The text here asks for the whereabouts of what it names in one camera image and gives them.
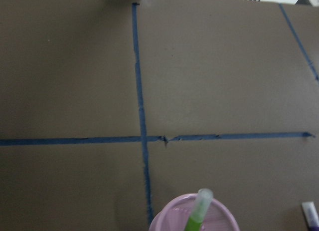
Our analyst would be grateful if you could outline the pink mesh pen holder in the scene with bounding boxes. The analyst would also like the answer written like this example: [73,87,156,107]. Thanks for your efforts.
[149,194,240,231]

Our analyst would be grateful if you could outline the purple highlighter pen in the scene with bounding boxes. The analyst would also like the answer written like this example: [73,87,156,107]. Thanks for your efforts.
[302,202,319,231]

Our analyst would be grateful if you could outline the green highlighter pen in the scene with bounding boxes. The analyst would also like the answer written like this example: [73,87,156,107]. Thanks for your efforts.
[184,188,213,231]

